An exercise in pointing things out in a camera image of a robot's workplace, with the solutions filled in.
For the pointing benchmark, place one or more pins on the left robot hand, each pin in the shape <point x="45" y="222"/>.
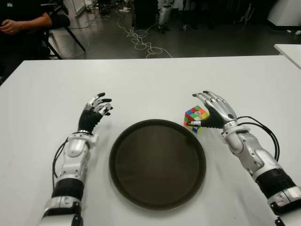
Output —
<point x="88" y="120"/>

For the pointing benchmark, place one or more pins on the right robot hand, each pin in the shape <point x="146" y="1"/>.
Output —
<point x="221" y="110"/>

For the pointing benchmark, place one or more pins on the multicoloured Rubik's cube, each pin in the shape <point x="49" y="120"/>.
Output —
<point x="194" y="113"/>

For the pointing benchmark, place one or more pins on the dark brown round plate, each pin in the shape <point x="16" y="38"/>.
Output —
<point x="157" y="164"/>

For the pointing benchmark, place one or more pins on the person's bare forearm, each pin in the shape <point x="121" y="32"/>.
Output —
<point x="23" y="23"/>

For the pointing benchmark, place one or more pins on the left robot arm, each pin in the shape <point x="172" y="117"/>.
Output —
<point x="74" y="150"/>

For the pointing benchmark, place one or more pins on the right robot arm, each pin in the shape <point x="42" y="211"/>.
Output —
<point x="244" y="143"/>

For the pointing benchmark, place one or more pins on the black chair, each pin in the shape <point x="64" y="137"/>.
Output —
<point x="75" y="38"/>

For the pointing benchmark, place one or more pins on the small white floor object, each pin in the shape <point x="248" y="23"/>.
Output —
<point x="185" y="27"/>

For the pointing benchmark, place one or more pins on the white side table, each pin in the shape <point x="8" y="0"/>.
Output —
<point x="291" y="53"/>

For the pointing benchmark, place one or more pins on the metal folding stand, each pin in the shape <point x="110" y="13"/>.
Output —
<point x="247" y="14"/>

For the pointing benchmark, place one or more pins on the seated person black clothes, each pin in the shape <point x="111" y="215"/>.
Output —
<point x="14" y="47"/>

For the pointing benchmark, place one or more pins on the white paper scraps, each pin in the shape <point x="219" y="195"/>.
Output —
<point x="296" y="32"/>

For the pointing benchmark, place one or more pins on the silver humanoid robot legs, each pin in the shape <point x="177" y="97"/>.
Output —
<point x="163" y="16"/>

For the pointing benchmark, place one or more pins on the white board panel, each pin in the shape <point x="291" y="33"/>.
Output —
<point x="75" y="7"/>

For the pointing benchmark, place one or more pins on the white power strip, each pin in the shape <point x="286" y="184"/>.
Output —
<point x="125" y="10"/>

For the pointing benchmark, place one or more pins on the white cabinet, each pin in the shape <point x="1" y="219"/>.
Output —
<point x="287" y="11"/>

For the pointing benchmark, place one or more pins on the black cabinet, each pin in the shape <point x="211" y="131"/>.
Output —
<point x="145" y="14"/>

